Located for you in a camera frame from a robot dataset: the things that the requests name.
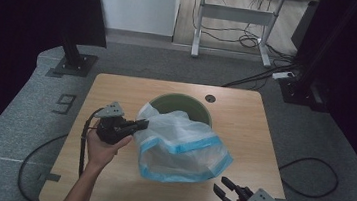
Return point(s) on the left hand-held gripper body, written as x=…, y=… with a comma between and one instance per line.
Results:
x=109, y=130

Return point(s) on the green plastic bin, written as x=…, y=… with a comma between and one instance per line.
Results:
x=182, y=106

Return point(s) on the white blue-edged plastic bag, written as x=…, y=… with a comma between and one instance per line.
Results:
x=181, y=147

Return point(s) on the person's left hand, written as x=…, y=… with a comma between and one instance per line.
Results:
x=102, y=153

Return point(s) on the grey tape number mark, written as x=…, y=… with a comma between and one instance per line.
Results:
x=65, y=103

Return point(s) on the black table grommet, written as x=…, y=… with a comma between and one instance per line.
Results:
x=210, y=98

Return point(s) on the white panel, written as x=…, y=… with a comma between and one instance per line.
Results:
x=136, y=2

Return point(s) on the white power strip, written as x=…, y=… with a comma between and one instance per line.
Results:
x=283, y=75

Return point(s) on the white-framed wooden desk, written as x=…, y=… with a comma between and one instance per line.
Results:
x=236, y=14

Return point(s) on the black stand with base plate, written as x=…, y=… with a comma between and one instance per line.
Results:
x=75, y=62

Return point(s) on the black metal frame stand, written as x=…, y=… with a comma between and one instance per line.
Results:
x=301, y=90

